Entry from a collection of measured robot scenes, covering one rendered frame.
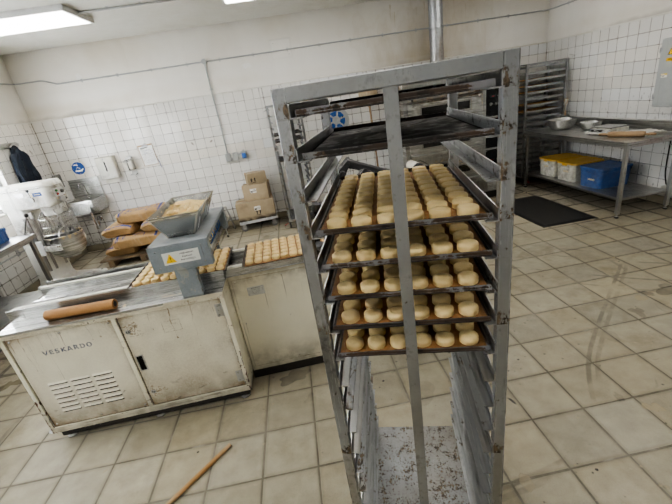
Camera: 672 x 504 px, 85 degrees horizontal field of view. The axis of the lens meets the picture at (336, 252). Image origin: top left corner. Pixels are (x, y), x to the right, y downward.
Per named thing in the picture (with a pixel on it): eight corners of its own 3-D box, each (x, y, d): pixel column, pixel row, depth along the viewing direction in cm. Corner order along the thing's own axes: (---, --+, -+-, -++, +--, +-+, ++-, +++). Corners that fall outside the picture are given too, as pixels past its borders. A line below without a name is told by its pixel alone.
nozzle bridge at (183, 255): (165, 302, 214) (145, 249, 201) (191, 256, 280) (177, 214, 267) (222, 291, 217) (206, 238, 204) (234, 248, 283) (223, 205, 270)
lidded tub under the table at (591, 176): (575, 184, 499) (577, 165, 489) (607, 178, 503) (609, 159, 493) (598, 190, 464) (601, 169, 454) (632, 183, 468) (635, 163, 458)
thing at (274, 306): (255, 380, 266) (222, 270, 232) (257, 351, 298) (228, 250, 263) (349, 359, 272) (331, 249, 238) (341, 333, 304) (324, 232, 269)
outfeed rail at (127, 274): (43, 295, 251) (39, 287, 248) (46, 293, 254) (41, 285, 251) (331, 240, 268) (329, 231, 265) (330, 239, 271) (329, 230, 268)
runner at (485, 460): (447, 342, 170) (447, 337, 169) (454, 342, 170) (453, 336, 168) (483, 473, 112) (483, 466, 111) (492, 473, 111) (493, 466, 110)
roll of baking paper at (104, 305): (45, 322, 213) (40, 313, 211) (52, 317, 219) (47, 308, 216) (114, 310, 214) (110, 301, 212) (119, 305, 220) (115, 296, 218)
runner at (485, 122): (439, 117, 132) (439, 108, 131) (447, 115, 132) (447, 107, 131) (487, 138, 74) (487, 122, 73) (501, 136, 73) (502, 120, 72)
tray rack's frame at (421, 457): (368, 442, 201) (313, 90, 133) (465, 441, 193) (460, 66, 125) (364, 585, 143) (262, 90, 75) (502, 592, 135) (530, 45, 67)
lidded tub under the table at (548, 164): (536, 173, 579) (537, 156, 569) (565, 168, 581) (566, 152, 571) (552, 178, 544) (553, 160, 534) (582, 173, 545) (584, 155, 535)
